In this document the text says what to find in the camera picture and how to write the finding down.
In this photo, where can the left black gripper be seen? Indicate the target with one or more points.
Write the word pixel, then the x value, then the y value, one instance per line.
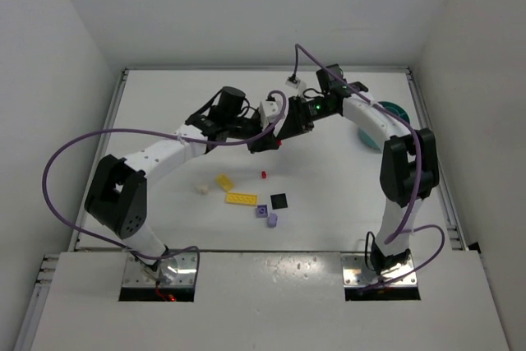
pixel 255 137

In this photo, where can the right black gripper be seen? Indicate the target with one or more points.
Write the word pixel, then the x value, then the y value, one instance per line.
pixel 296 119

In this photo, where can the purple lego brick stud up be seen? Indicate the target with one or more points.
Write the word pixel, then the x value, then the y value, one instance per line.
pixel 262 211

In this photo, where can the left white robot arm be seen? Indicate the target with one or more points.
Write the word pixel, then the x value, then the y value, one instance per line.
pixel 118 193

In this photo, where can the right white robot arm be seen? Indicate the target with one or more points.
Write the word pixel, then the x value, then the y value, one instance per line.
pixel 409 164

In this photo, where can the yellow lego slope brick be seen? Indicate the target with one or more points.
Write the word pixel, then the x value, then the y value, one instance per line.
pixel 224 182

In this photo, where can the yellow long lego plate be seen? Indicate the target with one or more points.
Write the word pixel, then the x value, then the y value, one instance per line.
pixel 241 199

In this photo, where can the white lego piece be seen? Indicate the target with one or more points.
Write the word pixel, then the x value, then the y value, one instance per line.
pixel 202 188

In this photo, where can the teal round divided container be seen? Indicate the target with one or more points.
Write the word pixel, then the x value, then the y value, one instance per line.
pixel 381 127

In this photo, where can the black square lego plate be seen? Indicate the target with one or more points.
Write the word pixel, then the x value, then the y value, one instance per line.
pixel 279 201

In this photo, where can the purple lego brick sideways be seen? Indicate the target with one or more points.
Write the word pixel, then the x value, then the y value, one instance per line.
pixel 272 220

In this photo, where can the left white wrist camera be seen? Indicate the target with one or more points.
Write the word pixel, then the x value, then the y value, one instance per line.
pixel 269 111

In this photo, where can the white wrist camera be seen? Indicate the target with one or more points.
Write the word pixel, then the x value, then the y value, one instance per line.
pixel 269 111
pixel 296 83

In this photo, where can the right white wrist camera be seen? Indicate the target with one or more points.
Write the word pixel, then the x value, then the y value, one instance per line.
pixel 296 83

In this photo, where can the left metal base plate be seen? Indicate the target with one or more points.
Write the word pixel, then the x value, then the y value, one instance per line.
pixel 176 273

